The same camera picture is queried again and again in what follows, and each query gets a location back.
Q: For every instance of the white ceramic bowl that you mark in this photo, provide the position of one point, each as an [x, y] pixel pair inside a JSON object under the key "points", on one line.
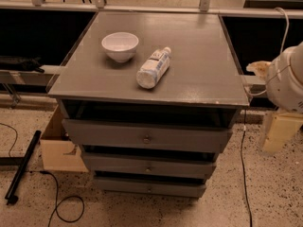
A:
{"points": [[120, 46]]}

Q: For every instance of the grey bottom drawer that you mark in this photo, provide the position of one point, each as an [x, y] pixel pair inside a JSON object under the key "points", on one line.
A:
{"points": [[151, 187]]}

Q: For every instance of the metal rail frame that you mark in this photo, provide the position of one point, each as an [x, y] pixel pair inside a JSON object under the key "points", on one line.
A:
{"points": [[31, 78]]}

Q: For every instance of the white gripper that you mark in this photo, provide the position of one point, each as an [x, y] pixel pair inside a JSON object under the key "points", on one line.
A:
{"points": [[285, 80]]}

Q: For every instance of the grey middle drawer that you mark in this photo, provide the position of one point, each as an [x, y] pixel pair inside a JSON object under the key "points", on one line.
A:
{"points": [[148, 165]]}

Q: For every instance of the grey top drawer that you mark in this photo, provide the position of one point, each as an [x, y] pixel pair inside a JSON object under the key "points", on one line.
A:
{"points": [[127, 135]]}

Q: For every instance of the white plastic bottle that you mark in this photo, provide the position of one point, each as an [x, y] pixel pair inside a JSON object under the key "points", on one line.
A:
{"points": [[153, 68]]}

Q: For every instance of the black metal bar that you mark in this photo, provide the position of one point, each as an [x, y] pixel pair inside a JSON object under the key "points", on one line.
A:
{"points": [[10, 197]]}

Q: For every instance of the grey drawer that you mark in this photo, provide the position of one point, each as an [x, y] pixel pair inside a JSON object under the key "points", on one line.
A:
{"points": [[148, 165], [151, 187], [127, 135]]}

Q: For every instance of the black cloth on rail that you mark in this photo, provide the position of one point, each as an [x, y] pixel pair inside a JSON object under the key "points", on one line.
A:
{"points": [[20, 64]]}

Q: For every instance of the brown cardboard box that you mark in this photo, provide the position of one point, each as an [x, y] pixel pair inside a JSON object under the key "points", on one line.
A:
{"points": [[58, 152]]}

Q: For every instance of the grey wooden drawer cabinet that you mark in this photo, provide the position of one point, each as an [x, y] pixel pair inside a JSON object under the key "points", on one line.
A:
{"points": [[151, 99]]}

